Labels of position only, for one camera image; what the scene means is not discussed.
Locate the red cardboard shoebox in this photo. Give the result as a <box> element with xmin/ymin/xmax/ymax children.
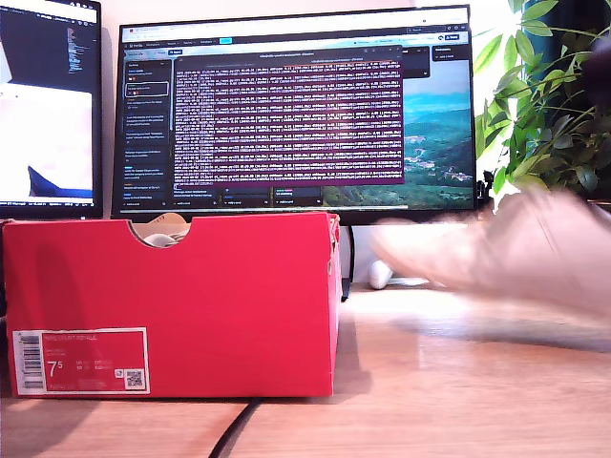
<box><xmin>0</xmin><ymin>211</ymin><xmax>343</xmax><ymax>399</ymax></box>

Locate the white leather sneaker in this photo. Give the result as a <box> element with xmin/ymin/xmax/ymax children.
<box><xmin>141</xmin><ymin>232</ymin><xmax>190</xmax><ymax>249</ymax></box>
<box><xmin>369</xmin><ymin>190</ymin><xmax>611</xmax><ymax>317</ymax></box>

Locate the black monitor stand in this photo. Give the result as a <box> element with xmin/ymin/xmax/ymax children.
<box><xmin>341</xmin><ymin>224</ymin><xmax>357</xmax><ymax>302</ymax></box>

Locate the white game controller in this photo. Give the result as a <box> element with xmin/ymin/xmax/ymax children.
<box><xmin>367</xmin><ymin>260</ymin><xmax>433</xmax><ymax>291</ymax></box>

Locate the large black computer monitor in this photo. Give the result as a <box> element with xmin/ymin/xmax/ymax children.
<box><xmin>111</xmin><ymin>4</ymin><xmax>479</xmax><ymax>225</ymax></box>

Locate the green leafy houseplant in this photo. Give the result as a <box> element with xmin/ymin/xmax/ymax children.
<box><xmin>474</xmin><ymin>0</ymin><xmax>611</xmax><ymax>206</ymax></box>

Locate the small black computer monitor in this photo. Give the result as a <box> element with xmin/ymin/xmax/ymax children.
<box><xmin>0</xmin><ymin>0</ymin><xmax>104</xmax><ymax>219</ymax></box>

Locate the black table cable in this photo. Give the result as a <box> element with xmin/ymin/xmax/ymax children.
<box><xmin>207</xmin><ymin>398</ymin><xmax>263</xmax><ymax>458</ymax></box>

